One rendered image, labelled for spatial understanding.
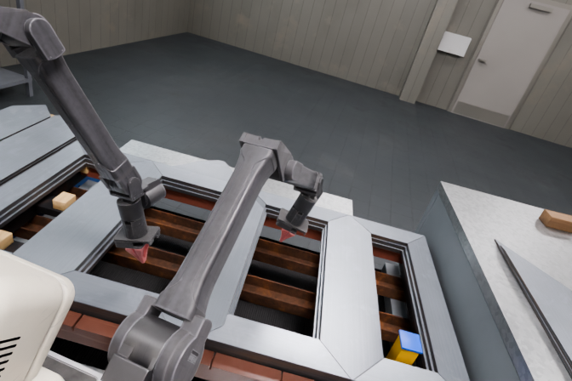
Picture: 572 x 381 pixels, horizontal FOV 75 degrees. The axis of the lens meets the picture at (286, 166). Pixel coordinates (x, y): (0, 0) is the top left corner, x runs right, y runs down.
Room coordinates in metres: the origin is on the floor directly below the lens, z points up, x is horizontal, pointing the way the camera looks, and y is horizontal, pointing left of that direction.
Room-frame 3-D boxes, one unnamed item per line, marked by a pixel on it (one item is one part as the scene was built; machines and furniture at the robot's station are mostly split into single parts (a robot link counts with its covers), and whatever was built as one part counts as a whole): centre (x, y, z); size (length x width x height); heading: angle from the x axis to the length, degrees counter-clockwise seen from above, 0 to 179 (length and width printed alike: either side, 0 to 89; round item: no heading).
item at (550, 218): (1.37, -1.14, 1.08); 0.12 x 0.06 x 0.05; 91
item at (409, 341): (0.75, -0.47, 0.88); 0.06 x 0.06 x 0.02; 89
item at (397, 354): (0.75, -0.47, 0.78); 0.05 x 0.05 x 0.19; 89
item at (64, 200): (1.04, 0.75, 0.79); 0.06 x 0.05 x 0.04; 179
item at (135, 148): (1.54, 0.22, 0.74); 1.20 x 0.26 x 0.03; 89
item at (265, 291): (0.96, 0.14, 0.70); 1.66 x 0.08 x 0.05; 89
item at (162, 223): (1.17, 0.13, 0.70); 1.66 x 0.08 x 0.05; 89
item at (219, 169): (1.54, 0.37, 0.77); 0.45 x 0.20 x 0.04; 89
